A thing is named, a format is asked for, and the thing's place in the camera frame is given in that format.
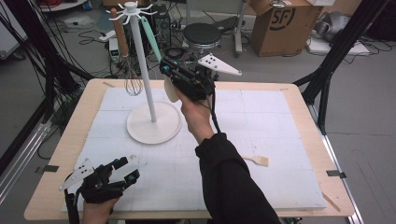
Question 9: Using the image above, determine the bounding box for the brown cardboard box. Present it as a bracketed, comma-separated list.
[248, 0, 325, 58]

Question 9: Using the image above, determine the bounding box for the thin wooden stick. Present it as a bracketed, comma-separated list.
[321, 192, 342, 213]

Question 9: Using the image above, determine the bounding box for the white metal post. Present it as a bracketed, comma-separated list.
[234, 0, 250, 58]

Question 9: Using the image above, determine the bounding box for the white device with green display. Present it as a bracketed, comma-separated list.
[108, 37, 121, 63]

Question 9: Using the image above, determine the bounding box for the white gridded foam mat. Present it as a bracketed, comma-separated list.
[61, 87, 328, 213]

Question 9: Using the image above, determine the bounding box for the grey rounded device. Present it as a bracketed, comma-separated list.
[313, 11, 351, 43]

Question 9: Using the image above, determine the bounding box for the right hand-held gripper black cable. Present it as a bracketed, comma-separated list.
[206, 88, 223, 135]

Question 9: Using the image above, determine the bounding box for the wooden spatula with green handle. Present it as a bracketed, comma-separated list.
[242, 155, 270, 168]

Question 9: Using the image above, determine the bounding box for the black tape strip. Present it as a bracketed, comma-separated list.
[35, 164, 60, 175]
[325, 169, 347, 179]

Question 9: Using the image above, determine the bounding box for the black metal stand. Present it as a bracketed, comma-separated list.
[292, 0, 390, 136]
[2, 0, 95, 123]

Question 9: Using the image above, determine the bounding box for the white power strip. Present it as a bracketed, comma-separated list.
[98, 29, 119, 43]

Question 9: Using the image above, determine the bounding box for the hand-held gripper black cable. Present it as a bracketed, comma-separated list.
[63, 188, 80, 224]
[206, 88, 223, 135]

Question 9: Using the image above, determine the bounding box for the person's right hand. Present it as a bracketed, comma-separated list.
[178, 89, 217, 145]

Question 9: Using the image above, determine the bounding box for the left hand-held gripper black cable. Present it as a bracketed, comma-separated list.
[63, 188, 80, 224]

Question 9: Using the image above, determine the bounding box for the wire whisk with wooden handle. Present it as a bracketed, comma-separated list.
[109, 7, 145, 97]

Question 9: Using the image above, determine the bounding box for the person's left hand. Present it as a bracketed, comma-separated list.
[81, 196, 121, 224]

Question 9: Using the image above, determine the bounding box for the black computer tower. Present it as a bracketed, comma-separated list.
[122, 3, 173, 52]

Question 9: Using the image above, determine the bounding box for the wooden spoon with green handle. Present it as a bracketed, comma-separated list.
[140, 15, 181, 104]

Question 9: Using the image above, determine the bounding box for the aluminium rail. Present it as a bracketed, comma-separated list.
[0, 120, 52, 203]
[305, 104, 366, 224]

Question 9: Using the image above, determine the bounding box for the white utensil rack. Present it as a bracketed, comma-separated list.
[106, 1, 183, 146]

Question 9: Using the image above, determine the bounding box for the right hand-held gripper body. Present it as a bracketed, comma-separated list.
[168, 52, 243, 102]

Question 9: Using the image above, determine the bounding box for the black round stool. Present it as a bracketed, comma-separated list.
[178, 22, 223, 82]

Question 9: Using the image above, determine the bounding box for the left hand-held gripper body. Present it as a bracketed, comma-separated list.
[58, 157, 126, 205]

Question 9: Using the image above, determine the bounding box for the coiled black cable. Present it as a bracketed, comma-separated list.
[163, 46, 188, 61]

